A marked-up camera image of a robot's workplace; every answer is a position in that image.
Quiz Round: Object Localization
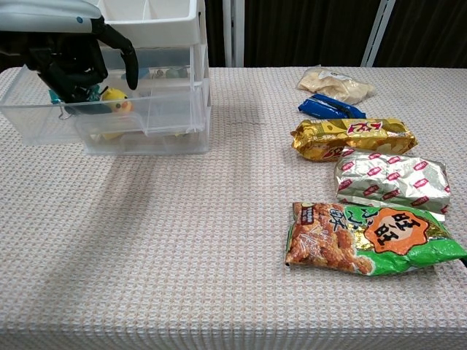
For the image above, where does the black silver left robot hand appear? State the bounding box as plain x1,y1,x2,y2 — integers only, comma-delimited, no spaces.
0,0,139,106

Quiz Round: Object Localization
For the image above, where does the clear plastic storage bin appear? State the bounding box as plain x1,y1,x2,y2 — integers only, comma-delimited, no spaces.
83,123,212,156

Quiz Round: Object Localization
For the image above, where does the yellow rubber duck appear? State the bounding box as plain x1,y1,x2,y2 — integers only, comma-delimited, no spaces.
99,85,135,141

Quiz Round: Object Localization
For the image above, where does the gold snack pack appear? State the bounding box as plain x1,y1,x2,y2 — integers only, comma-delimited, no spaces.
290,117,419,163

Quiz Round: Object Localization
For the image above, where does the clear bag of beige snacks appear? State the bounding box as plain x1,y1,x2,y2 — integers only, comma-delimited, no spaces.
297,65,377,105

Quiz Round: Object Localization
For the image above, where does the clear plastic storage drawer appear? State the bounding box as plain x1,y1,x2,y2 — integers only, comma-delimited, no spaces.
0,47,205,147

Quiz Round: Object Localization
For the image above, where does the black curtain panel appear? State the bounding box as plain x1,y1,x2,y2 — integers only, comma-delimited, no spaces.
375,0,467,69
204,0,225,68
243,0,381,69

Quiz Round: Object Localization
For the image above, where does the blue snack packet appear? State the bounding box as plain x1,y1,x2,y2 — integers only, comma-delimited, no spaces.
298,93,367,120

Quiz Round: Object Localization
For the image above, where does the beige waffle tablecloth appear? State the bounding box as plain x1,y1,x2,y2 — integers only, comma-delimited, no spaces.
0,66,467,350

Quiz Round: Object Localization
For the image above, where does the silver red-print snack pack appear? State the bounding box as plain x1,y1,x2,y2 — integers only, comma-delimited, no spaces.
334,147,452,216

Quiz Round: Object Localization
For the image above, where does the green orange snack bag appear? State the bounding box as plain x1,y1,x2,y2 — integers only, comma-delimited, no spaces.
284,201,467,278

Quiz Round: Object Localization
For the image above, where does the white frame post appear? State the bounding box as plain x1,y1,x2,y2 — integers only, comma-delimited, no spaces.
360,0,397,68
221,0,246,68

